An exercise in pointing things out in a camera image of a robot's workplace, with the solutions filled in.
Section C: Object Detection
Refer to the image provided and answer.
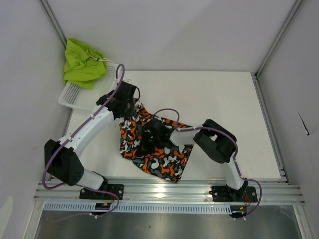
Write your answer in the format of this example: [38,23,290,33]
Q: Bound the lime green shorts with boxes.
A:
[63,38,108,90]

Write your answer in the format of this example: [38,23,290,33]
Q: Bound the aluminium corner post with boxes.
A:
[255,0,306,80]
[38,0,67,49]

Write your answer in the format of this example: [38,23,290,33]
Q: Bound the left aluminium corner post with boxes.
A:
[38,0,67,49]

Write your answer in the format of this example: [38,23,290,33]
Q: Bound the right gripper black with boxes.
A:
[135,130,161,156]

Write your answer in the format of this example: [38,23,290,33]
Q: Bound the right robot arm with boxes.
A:
[139,119,248,202]

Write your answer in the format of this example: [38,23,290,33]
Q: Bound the white slotted cable duct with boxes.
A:
[44,201,232,215]

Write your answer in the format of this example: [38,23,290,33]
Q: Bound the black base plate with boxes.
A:
[209,185,258,203]
[79,184,124,200]

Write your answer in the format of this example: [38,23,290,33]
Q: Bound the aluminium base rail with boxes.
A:
[34,177,305,205]

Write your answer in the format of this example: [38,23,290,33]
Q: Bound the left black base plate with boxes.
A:
[79,184,124,200]

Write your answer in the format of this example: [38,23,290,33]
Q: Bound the white plastic basket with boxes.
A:
[58,62,132,112]

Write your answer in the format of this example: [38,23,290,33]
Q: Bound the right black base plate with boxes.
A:
[209,185,258,203]

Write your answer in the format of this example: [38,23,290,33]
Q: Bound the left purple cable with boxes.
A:
[41,63,125,220]

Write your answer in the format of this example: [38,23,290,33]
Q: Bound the purple cable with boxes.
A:
[151,108,262,221]
[41,63,125,220]

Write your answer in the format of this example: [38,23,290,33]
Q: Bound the right aluminium corner post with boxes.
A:
[255,0,306,80]

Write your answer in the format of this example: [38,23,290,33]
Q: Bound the right aluminium side rail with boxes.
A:
[251,73,291,185]

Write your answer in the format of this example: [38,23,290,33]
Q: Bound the orange camouflage shorts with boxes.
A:
[119,99,193,183]

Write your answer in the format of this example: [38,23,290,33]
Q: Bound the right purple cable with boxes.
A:
[151,108,262,221]

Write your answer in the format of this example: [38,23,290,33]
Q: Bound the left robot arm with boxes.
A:
[42,82,139,199]

